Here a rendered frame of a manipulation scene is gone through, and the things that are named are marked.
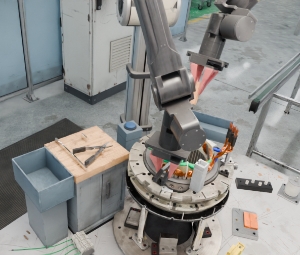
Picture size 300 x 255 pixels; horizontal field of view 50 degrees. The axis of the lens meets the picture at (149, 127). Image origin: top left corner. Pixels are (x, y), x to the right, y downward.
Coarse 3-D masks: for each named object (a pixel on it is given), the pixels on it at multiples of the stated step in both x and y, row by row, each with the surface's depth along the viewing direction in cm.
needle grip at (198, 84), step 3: (198, 84) 84; (195, 87) 85; (198, 87) 84; (198, 90) 84; (195, 93) 85; (195, 96) 85; (198, 96) 85; (195, 99) 85; (192, 102) 85; (195, 102) 85
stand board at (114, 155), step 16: (96, 128) 112; (48, 144) 102; (64, 144) 103; (80, 144) 104; (96, 144) 104; (112, 144) 105; (64, 160) 96; (80, 160) 97; (96, 160) 98; (112, 160) 99; (80, 176) 92
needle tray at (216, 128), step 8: (200, 112) 129; (200, 120) 131; (208, 120) 129; (216, 120) 128; (224, 120) 127; (208, 128) 128; (216, 128) 128; (224, 128) 129; (208, 136) 121; (216, 136) 120; (224, 136) 119
